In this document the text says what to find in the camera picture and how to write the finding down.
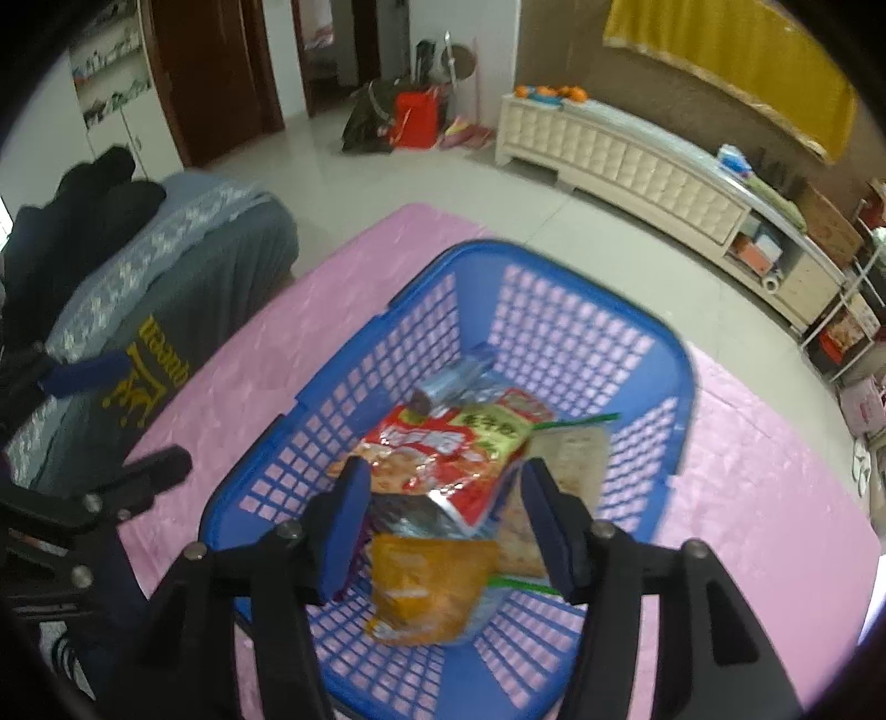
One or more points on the cardboard box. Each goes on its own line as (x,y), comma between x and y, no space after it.
(830,228)

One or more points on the yellow cloth cover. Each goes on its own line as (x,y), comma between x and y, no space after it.
(727,62)

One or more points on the blue plastic basket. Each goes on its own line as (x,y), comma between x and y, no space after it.
(682,415)

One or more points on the white display cabinet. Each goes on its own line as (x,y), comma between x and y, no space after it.
(111,69)

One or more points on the person's leg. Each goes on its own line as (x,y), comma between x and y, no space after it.
(121,595)

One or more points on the clear cracker packet green ends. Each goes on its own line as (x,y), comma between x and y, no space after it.
(574,457)

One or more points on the blue plate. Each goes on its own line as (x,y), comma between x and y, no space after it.
(547,102)

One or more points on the silver blue snack packet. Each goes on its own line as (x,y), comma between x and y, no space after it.
(453,381)

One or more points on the orange box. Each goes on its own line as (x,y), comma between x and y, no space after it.
(751,255)

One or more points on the brown door frame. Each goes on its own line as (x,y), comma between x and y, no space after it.
(367,41)

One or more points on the green folded cloth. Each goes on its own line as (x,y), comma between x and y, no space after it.
(779,204)

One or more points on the pink broom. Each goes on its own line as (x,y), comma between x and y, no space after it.
(464,135)

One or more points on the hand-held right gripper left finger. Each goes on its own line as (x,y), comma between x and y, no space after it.
(342,540)

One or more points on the black clothing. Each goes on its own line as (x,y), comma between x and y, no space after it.
(83,228)

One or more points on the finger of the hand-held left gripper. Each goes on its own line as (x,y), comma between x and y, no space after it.
(86,374)
(149,474)

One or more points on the white slipper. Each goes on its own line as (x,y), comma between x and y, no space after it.
(860,467)

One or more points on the red bag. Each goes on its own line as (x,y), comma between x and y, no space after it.
(419,121)

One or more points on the person's striped shoe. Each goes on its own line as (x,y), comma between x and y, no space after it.
(62,654)

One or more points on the black bag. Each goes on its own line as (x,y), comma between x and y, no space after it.
(367,124)

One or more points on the blue tissue box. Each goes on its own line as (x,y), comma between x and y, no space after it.
(735,160)

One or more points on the brown wooden door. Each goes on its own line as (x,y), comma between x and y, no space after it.
(207,69)

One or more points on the pink bag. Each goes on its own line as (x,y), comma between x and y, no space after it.
(862,408)

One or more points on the yellow orange snack packet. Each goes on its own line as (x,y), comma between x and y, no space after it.
(429,588)

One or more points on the white TV cabinet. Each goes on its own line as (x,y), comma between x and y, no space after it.
(623,166)

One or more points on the white paper roll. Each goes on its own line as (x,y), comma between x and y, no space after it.
(772,282)

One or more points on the white metal shelf rack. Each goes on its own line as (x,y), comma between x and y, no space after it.
(827,325)

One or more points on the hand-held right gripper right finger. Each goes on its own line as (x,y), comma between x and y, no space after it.
(554,540)

